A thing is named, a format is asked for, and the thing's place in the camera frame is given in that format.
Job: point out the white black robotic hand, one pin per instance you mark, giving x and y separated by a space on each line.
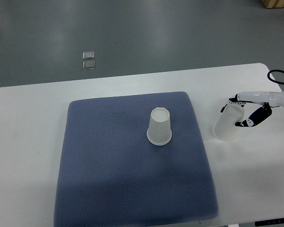
266 100

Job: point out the white paper cup on mat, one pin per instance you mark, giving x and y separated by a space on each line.
159 131

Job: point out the black table control panel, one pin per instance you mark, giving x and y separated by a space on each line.
269 222

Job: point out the white paper cup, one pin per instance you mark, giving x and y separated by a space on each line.
159 131
225 128

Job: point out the upper metal floor plate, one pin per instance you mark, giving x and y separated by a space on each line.
88 55

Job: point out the lower metal floor plate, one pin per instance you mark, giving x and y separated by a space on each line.
88 65

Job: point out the wooden box corner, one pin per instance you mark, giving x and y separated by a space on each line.
273 4

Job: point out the blue fabric mat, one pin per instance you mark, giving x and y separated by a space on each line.
112 176

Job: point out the metal floor plate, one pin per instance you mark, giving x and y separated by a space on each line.
88 55
88 65

